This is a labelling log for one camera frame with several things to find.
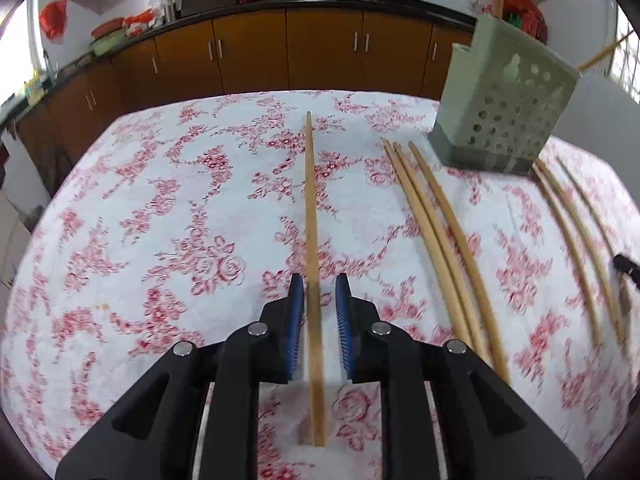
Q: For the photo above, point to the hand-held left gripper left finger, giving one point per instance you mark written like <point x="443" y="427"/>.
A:
<point x="296" y="325"/>

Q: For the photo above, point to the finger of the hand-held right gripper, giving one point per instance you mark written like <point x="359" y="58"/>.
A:
<point x="629" y="269"/>

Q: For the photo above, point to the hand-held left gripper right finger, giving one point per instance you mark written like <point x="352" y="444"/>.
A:
<point x="344" y="325"/>

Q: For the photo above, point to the green perforated utensil holder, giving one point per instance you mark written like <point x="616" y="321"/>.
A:
<point x="500" y="110"/>

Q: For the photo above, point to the window with bars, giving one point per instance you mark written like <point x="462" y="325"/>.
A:
<point x="625" y="50"/>

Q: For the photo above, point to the brown lower kitchen cabinets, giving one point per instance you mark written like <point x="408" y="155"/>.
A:
<point x="250" y="60"/>

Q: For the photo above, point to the red bags and bottles cluster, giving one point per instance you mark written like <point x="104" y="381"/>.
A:
<point x="525" y="15"/>

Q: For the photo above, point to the steel cup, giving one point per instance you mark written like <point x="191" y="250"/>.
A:
<point x="171" y="11"/>

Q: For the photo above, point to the pale green basin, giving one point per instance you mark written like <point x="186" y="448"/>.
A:
<point x="107" y="44"/>

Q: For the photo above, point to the red and white plastic bags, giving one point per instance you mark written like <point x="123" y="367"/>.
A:
<point x="142" y="21"/>

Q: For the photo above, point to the red basin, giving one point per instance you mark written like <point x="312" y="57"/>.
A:
<point x="107" y="26"/>

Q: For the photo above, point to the window with plain frame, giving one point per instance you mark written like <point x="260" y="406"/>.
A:
<point x="17" y="55"/>

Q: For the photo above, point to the red plastic bag on wall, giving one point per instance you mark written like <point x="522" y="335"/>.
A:
<point x="52" y="19"/>

